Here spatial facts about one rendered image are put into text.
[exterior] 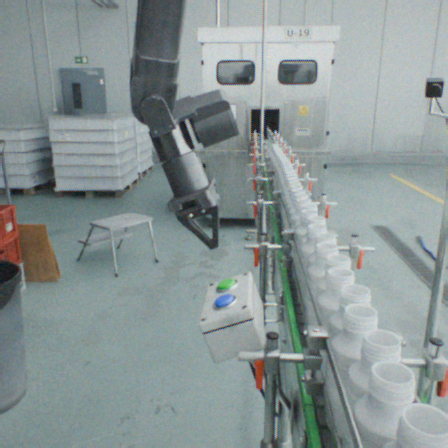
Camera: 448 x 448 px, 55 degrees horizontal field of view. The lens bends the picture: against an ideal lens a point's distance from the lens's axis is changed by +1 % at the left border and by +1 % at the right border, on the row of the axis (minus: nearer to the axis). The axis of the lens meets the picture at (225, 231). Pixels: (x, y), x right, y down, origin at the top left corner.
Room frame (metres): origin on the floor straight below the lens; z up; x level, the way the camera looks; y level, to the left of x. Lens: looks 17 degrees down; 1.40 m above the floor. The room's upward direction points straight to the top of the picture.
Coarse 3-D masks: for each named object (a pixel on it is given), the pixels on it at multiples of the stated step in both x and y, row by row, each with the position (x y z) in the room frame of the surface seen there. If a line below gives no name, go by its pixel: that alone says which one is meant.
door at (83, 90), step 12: (60, 72) 10.43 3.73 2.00; (72, 72) 10.43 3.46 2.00; (84, 72) 10.42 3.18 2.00; (96, 72) 10.36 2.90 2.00; (72, 84) 10.43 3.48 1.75; (84, 84) 10.42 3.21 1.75; (96, 84) 10.40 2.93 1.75; (72, 96) 10.44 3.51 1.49; (84, 96) 10.42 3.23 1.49; (96, 96) 10.40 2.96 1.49; (72, 108) 10.44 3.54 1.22; (84, 108) 10.42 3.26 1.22; (96, 108) 10.41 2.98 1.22
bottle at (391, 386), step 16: (384, 368) 0.35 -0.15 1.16; (400, 368) 0.35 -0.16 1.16; (368, 384) 0.35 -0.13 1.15; (384, 384) 0.33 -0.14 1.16; (400, 384) 0.32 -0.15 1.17; (368, 400) 0.34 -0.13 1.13; (384, 400) 0.32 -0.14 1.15; (400, 400) 0.32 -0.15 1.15; (368, 416) 0.33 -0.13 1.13; (384, 416) 0.32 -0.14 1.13; (368, 432) 0.32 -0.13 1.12; (384, 432) 0.31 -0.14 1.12
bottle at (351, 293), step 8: (344, 288) 0.53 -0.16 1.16; (352, 288) 0.53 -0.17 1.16; (360, 288) 0.53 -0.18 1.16; (344, 296) 0.51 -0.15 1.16; (352, 296) 0.50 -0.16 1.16; (360, 296) 0.50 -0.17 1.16; (368, 296) 0.51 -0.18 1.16; (344, 304) 0.51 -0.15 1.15; (368, 304) 0.51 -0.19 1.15; (336, 312) 0.52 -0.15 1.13; (344, 312) 0.51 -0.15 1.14; (336, 320) 0.51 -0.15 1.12; (336, 328) 0.50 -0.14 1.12; (328, 360) 0.51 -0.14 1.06; (328, 368) 0.51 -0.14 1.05; (328, 376) 0.51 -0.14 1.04
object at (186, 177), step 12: (180, 156) 0.63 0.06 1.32; (192, 156) 0.63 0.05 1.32; (168, 168) 0.63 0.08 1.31; (180, 168) 0.62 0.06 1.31; (192, 168) 0.63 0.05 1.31; (168, 180) 0.64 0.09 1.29; (180, 180) 0.62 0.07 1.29; (192, 180) 0.63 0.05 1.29; (204, 180) 0.64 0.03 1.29; (180, 192) 0.63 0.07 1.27; (192, 192) 0.62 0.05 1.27; (204, 192) 0.60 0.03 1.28; (168, 204) 0.60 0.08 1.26; (180, 204) 0.60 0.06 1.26
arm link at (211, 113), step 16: (208, 96) 0.64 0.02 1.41; (224, 96) 0.63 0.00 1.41; (144, 112) 0.58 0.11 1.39; (160, 112) 0.59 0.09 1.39; (176, 112) 0.63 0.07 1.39; (192, 112) 0.61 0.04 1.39; (208, 112) 0.63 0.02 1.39; (224, 112) 0.63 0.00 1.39; (160, 128) 0.60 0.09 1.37; (176, 128) 0.60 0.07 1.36; (208, 128) 0.63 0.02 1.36; (224, 128) 0.63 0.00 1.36; (208, 144) 0.64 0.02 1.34
